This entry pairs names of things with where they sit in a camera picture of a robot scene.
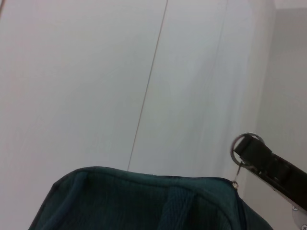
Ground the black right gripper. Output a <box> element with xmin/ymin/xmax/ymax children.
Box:
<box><xmin>233</xmin><ymin>133</ymin><xmax>307</xmax><ymax>212</ymax></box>

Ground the dark teal fabric bag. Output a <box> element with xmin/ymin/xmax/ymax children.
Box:
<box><xmin>28</xmin><ymin>132</ymin><xmax>275</xmax><ymax>230</ymax></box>

